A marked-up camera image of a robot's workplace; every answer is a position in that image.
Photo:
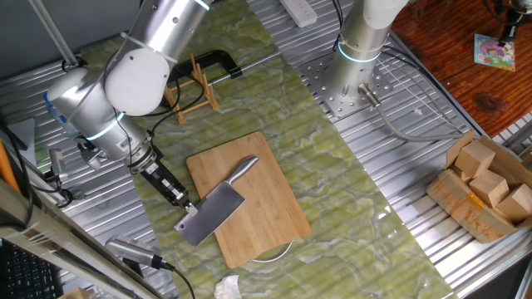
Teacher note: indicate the wooden peg knife rack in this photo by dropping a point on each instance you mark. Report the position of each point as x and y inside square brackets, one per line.
[210, 95]

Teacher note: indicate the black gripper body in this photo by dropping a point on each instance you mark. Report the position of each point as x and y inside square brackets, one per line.
[164, 184]

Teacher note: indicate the orange rod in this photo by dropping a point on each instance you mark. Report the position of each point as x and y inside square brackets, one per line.
[6, 166]

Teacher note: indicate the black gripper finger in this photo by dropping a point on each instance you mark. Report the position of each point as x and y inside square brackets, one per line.
[190, 207]

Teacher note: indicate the aluminium frame bar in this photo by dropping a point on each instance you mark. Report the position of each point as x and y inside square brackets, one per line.
[50, 241]

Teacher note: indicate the bamboo cutting board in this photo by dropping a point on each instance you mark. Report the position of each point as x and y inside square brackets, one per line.
[266, 207]

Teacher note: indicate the steel cleaver knife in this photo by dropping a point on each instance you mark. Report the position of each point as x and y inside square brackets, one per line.
[208, 212]

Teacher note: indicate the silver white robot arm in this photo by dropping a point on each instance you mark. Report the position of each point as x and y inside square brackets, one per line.
[133, 79]

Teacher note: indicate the thin grey metal rod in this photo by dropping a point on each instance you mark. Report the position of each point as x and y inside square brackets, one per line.
[52, 29]

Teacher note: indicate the brown wooden desk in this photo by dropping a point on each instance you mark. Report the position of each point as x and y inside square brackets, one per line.
[457, 83]

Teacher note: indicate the black camera stand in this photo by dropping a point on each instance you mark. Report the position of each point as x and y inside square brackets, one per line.
[510, 31]

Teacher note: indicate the clear water bottle blue label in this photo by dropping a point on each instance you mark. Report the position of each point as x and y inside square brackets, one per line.
[56, 112]

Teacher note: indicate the colourful picture card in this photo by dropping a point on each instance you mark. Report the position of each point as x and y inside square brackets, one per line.
[494, 52]

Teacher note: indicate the silver ribbed camera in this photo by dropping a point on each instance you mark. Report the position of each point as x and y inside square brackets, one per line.
[129, 249]

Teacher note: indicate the black keyboard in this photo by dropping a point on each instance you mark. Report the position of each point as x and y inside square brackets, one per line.
[25, 274]

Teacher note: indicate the white power strip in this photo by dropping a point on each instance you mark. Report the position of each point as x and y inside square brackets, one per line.
[299, 11]

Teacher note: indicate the small grey clamped camera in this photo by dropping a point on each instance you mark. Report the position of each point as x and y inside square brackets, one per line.
[56, 160]

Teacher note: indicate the light wooden block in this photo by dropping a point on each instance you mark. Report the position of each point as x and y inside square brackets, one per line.
[476, 160]
[77, 294]
[489, 189]
[515, 203]

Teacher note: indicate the black C-clamp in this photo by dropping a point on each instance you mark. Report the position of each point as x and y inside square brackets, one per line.
[220, 58]

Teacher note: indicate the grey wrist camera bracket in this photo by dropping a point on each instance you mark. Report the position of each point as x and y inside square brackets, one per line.
[89, 158]

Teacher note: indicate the crumpled white tissue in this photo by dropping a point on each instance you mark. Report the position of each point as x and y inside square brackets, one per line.
[228, 288]

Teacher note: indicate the aluminium robot mounting plate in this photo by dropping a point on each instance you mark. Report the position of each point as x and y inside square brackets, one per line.
[316, 83]

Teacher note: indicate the brown cardboard box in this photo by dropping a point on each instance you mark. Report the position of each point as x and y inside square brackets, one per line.
[461, 207]

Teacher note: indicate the green marble pattern mat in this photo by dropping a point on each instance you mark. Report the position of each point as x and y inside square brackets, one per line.
[332, 187]

